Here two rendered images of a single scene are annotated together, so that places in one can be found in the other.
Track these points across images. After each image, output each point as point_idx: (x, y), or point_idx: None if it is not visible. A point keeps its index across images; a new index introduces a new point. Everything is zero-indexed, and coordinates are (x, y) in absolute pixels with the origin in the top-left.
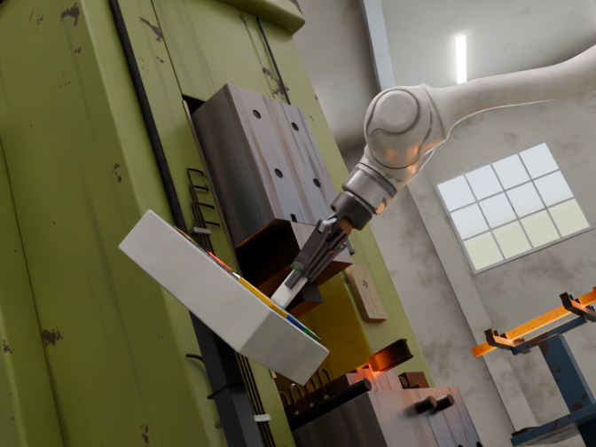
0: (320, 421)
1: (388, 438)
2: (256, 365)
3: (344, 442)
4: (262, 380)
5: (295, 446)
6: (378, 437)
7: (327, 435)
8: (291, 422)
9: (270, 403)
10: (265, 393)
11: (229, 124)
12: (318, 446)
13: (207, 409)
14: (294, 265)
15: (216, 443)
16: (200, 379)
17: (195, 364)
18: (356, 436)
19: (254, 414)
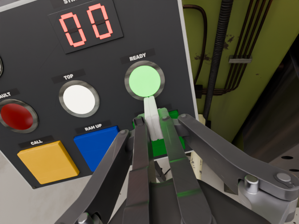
0: (296, 83)
1: (293, 151)
2: (289, 4)
3: (286, 111)
4: (282, 22)
5: (272, 74)
6: (288, 143)
7: (289, 94)
8: (297, 52)
9: (272, 44)
10: (274, 35)
11: None
12: (284, 88)
13: (192, 47)
14: (134, 125)
15: (191, 66)
16: (195, 24)
17: (195, 11)
18: (288, 122)
19: (234, 57)
